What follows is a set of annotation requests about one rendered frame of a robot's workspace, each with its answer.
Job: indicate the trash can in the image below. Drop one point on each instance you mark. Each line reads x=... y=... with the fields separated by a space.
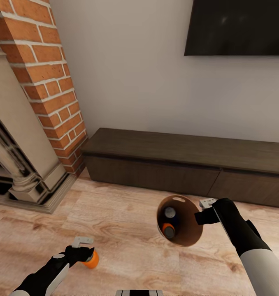
x=188 y=232

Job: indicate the cabinet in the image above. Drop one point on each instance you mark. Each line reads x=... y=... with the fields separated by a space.
x=238 y=169

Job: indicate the wood fireplace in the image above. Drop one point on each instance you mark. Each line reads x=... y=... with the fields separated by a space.
x=31 y=175

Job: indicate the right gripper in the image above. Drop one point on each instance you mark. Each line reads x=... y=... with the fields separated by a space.
x=204 y=218

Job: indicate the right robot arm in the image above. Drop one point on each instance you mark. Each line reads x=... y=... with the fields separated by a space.
x=260 y=263

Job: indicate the wall mounted tv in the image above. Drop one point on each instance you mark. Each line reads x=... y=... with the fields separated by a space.
x=233 y=27

